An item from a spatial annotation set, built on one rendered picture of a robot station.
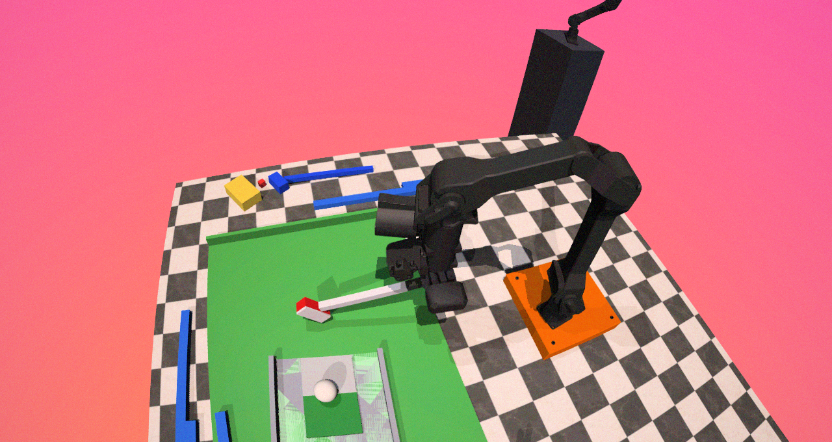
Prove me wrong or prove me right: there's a yellow rectangular block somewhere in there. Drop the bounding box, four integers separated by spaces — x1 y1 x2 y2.
224 175 262 211

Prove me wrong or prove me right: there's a green flat mat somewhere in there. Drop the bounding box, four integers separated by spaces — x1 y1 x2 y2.
207 218 488 442

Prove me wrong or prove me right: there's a white ball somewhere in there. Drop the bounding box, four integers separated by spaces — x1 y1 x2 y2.
313 380 337 402

